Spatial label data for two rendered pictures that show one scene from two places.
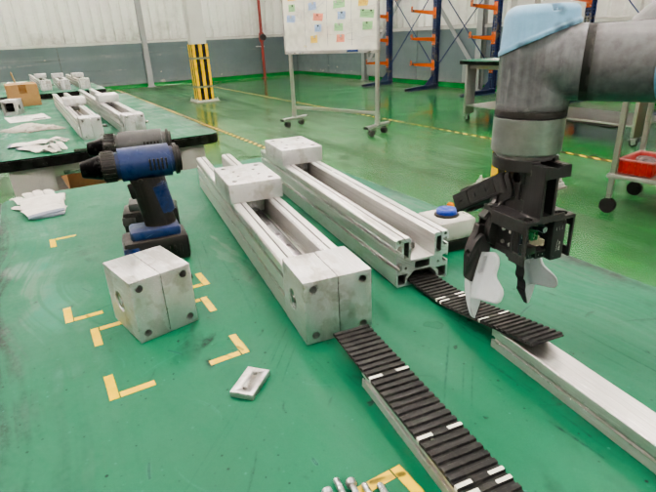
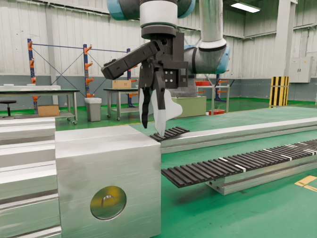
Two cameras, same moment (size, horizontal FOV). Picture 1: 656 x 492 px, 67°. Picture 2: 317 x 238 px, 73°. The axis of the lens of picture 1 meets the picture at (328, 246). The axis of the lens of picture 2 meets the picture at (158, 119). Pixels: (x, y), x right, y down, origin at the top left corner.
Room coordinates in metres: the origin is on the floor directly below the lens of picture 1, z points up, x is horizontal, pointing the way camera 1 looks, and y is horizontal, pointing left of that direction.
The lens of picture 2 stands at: (0.59, 0.23, 0.93)
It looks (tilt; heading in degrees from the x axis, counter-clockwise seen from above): 10 degrees down; 266
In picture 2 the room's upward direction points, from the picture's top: straight up
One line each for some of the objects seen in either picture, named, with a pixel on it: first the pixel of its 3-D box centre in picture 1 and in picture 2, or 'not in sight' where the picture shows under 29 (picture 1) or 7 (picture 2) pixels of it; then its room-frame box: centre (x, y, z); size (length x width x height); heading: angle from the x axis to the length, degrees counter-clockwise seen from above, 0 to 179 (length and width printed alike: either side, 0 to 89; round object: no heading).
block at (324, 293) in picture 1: (334, 291); (101, 174); (0.64, -0.01, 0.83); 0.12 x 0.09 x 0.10; 112
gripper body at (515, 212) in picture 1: (523, 206); (162, 61); (0.55, -0.23, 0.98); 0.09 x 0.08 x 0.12; 22
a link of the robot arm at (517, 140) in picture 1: (529, 136); (157, 20); (0.56, -0.23, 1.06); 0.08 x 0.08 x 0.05
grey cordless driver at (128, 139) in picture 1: (131, 182); not in sight; (1.08, 0.43, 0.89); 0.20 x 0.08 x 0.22; 107
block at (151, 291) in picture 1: (158, 288); not in sight; (0.67, 0.26, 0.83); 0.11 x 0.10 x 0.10; 131
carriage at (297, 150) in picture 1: (293, 154); not in sight; (1.35, 0.08, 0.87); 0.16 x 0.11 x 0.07; 22
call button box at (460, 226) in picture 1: (441, 228); not in sight; (0.90, -0.22, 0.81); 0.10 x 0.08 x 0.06; 112
